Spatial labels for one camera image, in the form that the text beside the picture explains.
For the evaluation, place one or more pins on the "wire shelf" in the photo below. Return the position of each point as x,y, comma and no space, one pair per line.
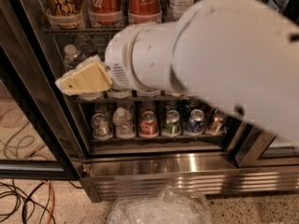
130,99
83,31

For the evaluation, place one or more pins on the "copper can bottom shelf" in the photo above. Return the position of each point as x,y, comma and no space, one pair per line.
216,122

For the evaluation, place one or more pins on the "blue can bottom shelf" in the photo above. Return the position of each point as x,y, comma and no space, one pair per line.
195,123

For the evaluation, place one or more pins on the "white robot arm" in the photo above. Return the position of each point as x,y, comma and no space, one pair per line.
238,55

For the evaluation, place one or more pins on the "silver can bottom shelf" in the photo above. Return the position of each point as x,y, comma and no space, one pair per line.
100,125

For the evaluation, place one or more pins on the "middle wire shelf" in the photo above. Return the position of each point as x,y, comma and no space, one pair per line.
130,99

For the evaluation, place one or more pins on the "front clear water bottle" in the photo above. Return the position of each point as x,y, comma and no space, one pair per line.
72,58

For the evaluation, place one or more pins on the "top wire shelf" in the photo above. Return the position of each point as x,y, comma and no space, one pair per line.
83,31

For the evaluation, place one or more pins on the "left glass fridge door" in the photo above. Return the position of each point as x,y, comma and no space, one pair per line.
28,149

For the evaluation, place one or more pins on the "stainless steel fridge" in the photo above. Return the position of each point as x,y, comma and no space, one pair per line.
238,161

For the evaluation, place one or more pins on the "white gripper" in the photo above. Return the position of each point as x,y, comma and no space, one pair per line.
118,57

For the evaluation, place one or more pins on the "clear water bottle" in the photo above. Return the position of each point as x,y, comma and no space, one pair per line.
72,58
85,44

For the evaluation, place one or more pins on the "red coke can bottom shelf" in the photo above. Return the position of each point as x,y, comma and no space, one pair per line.
148,123

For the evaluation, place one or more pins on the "green can bottom shelf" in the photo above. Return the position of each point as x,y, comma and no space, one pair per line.
172,123

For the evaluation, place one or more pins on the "rear clear water bottle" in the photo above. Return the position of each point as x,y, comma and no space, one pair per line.
85,44

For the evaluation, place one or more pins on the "small water bottle bottom shelf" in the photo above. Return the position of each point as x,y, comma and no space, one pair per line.
123,123

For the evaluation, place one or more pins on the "clear plastic bag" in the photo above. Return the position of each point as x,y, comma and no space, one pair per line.
170,206

